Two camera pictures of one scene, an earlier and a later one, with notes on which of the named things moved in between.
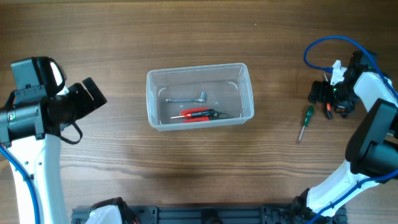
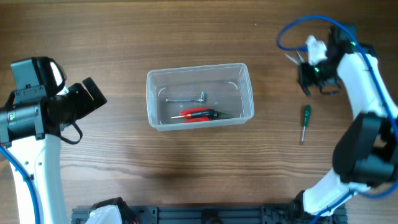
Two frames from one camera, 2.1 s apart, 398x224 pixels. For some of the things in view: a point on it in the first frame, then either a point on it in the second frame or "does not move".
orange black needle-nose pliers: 329,111 to 300,60
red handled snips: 217,115 does not move
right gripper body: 339,95 to 320,73
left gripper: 86,101 does not move
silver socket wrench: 202,99 does not move
